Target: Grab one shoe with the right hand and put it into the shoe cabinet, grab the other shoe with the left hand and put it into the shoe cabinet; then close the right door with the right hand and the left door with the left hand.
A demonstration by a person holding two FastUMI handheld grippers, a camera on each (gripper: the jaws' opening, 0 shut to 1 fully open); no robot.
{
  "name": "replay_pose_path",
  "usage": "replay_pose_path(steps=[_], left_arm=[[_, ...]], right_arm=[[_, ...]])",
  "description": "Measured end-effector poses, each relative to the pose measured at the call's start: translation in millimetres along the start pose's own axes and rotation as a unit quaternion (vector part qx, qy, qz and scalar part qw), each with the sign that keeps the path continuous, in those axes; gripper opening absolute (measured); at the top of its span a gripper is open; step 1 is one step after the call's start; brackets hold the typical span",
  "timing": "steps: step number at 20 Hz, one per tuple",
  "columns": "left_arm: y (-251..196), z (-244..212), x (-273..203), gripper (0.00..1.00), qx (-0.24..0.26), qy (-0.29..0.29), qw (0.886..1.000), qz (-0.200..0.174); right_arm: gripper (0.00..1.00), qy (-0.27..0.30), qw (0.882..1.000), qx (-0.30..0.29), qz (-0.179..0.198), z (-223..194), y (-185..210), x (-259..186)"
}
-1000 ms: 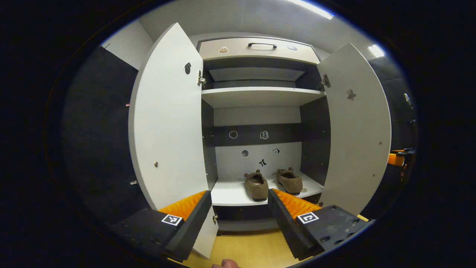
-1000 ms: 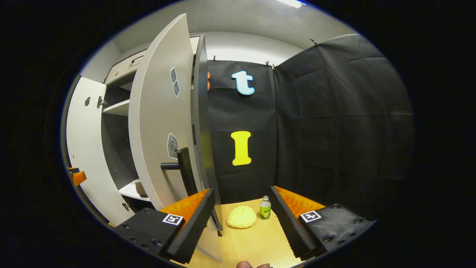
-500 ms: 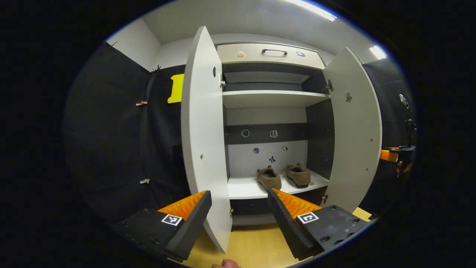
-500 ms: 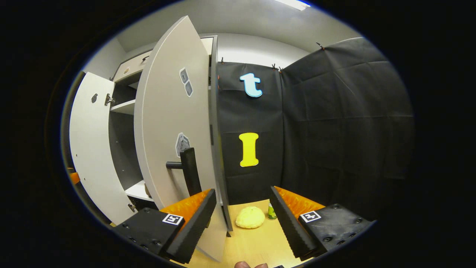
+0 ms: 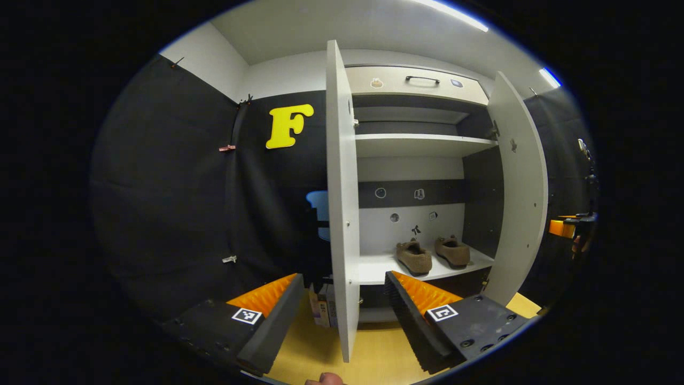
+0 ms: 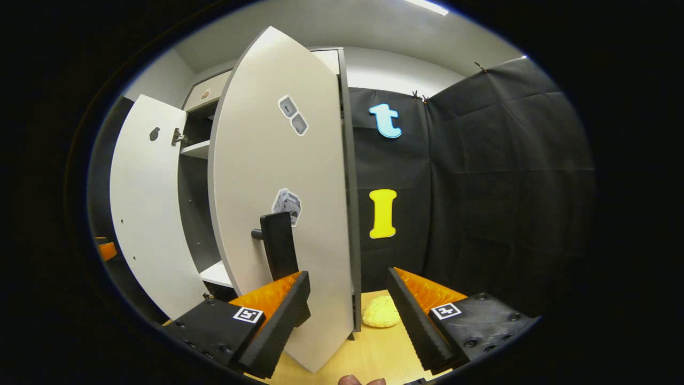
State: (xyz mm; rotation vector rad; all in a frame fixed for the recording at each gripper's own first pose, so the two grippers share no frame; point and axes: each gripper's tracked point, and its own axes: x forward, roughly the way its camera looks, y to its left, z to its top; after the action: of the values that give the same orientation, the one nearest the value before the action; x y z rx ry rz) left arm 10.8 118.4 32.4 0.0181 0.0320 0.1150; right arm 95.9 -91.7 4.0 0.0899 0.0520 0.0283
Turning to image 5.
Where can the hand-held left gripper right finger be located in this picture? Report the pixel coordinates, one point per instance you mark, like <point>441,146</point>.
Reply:
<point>409,326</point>

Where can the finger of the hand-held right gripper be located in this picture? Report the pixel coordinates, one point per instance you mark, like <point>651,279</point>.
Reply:
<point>562,229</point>

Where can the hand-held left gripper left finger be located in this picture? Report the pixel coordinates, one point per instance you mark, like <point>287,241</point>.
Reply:
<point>272,326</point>

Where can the white cabinet door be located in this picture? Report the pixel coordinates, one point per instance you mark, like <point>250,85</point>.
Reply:
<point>342,187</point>
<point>521,203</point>

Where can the brown suede shoe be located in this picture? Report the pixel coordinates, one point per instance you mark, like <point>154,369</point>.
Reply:
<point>453,252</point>
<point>416,259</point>

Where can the white shoe cabinet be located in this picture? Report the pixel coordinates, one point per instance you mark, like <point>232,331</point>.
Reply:
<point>411,230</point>

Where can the white cabinet shelf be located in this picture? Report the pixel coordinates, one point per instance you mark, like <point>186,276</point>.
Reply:
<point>422,144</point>
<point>377,267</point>

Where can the beige cabinet drawer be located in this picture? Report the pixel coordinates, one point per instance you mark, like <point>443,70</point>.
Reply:
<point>390,80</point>

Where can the black backdrop cloth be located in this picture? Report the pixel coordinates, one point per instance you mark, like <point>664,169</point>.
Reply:
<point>566,160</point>
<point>171,203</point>

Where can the printed cardboard box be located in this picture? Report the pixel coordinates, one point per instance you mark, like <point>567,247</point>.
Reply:
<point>320,307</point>

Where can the ceiling light strip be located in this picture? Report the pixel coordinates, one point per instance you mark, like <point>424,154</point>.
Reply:
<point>550,77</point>

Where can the red clip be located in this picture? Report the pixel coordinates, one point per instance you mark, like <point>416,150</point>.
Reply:
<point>227,147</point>

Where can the black binder clip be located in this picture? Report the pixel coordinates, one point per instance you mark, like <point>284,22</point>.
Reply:
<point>246,99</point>

